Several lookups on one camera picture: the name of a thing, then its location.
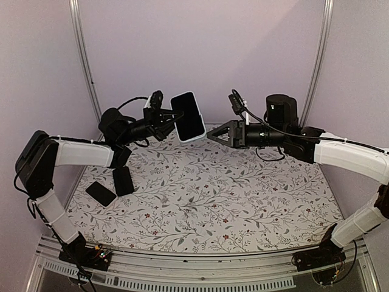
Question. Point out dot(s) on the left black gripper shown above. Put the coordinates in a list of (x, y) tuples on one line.
[(155, 120)]

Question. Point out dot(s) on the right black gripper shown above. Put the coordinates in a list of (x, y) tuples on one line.
[(238, 135)]

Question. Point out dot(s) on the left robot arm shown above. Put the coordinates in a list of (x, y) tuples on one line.
[(43, 153)]

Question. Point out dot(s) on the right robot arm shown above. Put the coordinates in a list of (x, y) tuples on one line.
[(279, 128)]

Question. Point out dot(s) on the black phone middle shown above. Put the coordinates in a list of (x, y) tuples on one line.
[(122, 181)]

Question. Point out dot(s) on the black phone with white edge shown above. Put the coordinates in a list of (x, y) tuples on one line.
[(101, 194)]

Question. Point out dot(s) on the floral patterned table mat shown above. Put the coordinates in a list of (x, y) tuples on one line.
[(203, 197)]

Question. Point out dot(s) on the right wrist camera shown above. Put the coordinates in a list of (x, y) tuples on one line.
[(237, 104)]

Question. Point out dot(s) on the front aluminium rail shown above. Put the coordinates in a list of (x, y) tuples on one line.
[(139, 270)]

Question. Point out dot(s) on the left aluminium frame post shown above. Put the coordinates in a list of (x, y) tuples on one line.
[(74, 6)]

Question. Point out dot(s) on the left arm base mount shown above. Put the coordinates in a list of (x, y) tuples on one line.
[(95, 257)]

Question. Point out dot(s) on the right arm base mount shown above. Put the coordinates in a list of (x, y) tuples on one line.
[(319, 258)]

